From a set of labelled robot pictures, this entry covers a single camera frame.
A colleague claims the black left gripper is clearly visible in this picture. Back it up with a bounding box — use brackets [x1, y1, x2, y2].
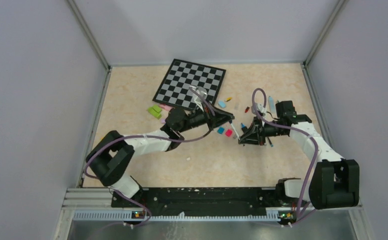
[177, 97, 233, 132]

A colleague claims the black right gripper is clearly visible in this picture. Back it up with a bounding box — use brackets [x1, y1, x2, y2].
[238, 115, 286, 147]

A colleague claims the blue cap of highlighter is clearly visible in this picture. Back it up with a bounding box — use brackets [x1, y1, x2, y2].
[217, 127, 225, 135]

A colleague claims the light blue highlighter cap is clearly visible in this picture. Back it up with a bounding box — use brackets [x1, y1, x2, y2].
[218, 100, 227, 109]

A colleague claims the pink cap of highlighter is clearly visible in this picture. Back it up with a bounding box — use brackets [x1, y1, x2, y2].
[225, 129, 233, 137]

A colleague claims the light blue highlighter body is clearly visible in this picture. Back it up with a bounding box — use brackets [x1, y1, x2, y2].
[268, 96, 276, 113]

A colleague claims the pink highlighter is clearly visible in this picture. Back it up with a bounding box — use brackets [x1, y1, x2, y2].
[158, 104, 172, 112]

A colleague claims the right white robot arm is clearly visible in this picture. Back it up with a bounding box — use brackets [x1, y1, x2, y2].
[239, 100, 360, 210]

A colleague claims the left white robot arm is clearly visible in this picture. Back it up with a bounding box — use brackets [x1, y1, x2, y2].
[85, 107, 235, 207]

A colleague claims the black grey chessboard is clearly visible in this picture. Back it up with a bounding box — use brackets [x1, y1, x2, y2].
[152, 58, 226, 111]

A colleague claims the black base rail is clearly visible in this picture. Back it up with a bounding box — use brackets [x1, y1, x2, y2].
[131, 187, 298, 208]

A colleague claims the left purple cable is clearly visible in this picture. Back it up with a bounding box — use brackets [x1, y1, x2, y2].
[82, 86, 216, 229]

